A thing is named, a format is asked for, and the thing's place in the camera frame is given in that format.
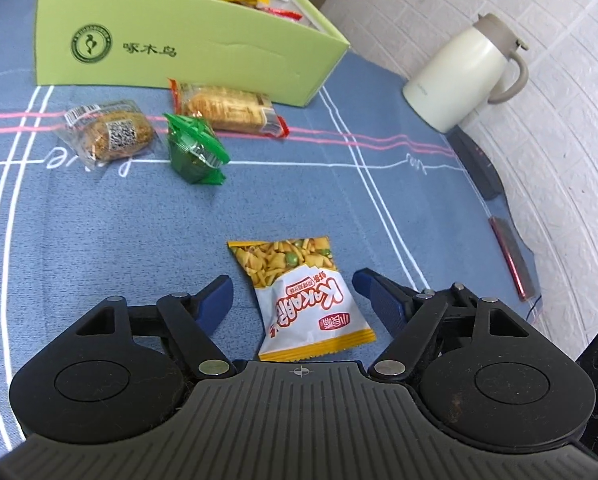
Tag brown round cake packet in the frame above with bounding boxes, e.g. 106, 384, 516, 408
55, 100, 162, 171

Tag white yellow snack mix packet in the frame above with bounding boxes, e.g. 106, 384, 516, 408
227, 236, 376, 362

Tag clear cracker packet red ends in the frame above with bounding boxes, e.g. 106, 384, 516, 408
168, 77, 290, 138

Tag cream thermos jug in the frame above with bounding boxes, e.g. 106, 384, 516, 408
402, 12, 531, 134

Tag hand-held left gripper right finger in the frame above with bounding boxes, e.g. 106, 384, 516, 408
351, 267, 575, 381

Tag blue striped tablecloth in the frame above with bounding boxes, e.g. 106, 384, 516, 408
0, 0, 545, 461

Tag black rectangular case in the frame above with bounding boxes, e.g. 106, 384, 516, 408
452, 127, 502, 201

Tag green cardboard box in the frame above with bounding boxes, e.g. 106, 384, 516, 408
34, 0, 351, 108

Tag small green snack packet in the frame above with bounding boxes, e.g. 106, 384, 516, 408
163, 112, 231, 187

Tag clear red-edged date packet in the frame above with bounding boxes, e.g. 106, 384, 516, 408
256, 2, 305, 22

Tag smartphone in red case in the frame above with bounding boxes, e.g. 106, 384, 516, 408
489, 216, 537, 302

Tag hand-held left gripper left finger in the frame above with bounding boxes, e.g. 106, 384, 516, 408
29, 274, 237, 381

